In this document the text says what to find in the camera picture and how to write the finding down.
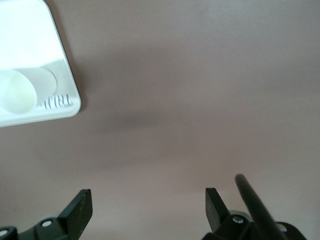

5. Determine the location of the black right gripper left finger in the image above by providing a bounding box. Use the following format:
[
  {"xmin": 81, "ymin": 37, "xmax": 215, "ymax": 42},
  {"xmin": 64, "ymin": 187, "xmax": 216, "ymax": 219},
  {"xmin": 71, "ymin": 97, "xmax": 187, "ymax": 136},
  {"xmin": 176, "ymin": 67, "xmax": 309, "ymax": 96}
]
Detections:
[{"xmin": 18, "ymin": 189, "xmax": 94, "ymax": 240}]

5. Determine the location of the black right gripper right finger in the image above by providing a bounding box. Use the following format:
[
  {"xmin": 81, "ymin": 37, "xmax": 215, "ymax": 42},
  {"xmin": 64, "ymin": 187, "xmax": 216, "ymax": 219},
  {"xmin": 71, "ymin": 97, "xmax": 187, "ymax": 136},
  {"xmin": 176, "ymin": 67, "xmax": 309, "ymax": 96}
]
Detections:
[{"xmin": 201, "ymin": 187, "xmax": 254, "ymax": 240}]

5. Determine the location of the white plastic cup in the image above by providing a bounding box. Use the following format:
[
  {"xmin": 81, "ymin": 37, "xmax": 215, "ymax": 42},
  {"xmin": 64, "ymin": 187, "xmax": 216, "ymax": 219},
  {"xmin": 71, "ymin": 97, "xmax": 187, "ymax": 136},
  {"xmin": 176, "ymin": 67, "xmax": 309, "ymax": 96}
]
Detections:
[{"xmin": 0, "ymin": 65, "xmax": 59, "ymax": 115}]

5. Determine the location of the cream tray with bear print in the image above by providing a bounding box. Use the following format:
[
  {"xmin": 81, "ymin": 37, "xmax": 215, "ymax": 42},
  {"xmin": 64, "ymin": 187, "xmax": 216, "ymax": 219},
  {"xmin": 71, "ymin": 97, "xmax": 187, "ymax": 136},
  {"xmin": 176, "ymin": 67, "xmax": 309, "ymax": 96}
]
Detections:
[{"xmin": 0, "ymin": 0, "xmax": 83, "ymax": 128}]

